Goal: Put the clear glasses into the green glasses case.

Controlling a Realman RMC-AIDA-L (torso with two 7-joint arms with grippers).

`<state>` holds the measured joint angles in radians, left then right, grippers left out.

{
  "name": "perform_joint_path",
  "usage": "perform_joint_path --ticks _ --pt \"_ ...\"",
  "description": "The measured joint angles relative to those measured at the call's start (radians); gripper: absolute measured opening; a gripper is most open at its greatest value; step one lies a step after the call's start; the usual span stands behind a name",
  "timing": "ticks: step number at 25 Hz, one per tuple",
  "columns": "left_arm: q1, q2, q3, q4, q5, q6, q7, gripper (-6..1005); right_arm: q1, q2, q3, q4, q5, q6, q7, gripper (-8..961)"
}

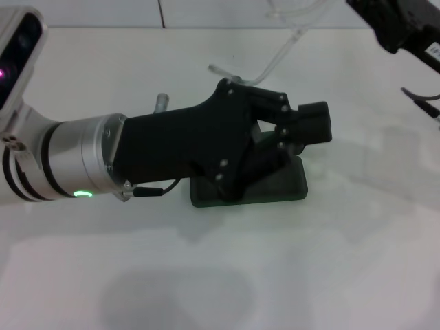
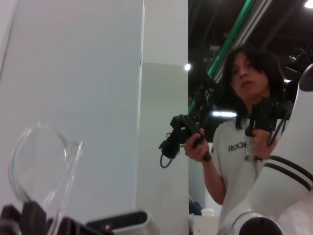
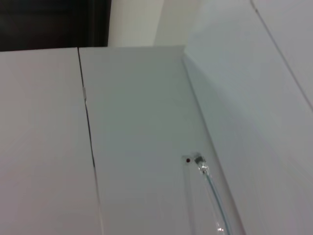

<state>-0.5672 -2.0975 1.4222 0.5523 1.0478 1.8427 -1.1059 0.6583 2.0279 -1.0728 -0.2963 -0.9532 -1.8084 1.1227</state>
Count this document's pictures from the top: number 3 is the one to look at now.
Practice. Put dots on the clear plastic glasses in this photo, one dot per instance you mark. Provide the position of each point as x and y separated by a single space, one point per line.
203 167

